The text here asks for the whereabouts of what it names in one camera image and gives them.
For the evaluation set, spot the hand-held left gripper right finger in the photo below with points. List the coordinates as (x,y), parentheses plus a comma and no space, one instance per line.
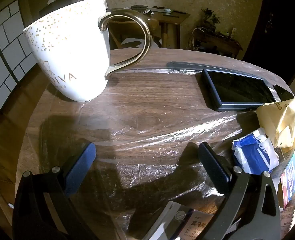
(213,166)

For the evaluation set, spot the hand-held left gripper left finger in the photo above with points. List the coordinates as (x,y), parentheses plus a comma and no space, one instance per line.
(80,166)

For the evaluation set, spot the yellow paper wrapper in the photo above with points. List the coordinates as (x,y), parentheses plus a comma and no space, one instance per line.
(282,125)

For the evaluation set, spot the blue and white tissue packet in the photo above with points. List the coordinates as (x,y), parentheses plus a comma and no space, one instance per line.
(252,155)

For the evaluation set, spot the white medicine box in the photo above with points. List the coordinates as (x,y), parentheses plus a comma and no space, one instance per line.
(187,226)

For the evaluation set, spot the open white and blue box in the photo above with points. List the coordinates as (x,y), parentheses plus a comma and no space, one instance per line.
(291,177)

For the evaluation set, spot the black tablet in dark case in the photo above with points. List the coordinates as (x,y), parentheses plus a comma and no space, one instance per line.
(237,90)

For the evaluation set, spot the black smartphone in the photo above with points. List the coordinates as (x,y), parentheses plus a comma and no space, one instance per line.
(283,93)

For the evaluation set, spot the lattice sliding screen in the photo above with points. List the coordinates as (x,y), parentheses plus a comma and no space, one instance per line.
(5,55)

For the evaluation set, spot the dark door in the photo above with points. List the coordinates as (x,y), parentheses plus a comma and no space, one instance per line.
(272,37)

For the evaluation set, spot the potted plant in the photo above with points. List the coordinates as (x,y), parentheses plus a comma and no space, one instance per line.
(211,17)

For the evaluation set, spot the wooden chair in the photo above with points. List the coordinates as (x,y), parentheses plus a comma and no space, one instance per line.
(127,22)

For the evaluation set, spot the wooden desk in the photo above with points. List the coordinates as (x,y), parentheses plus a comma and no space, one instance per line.
(167,17)

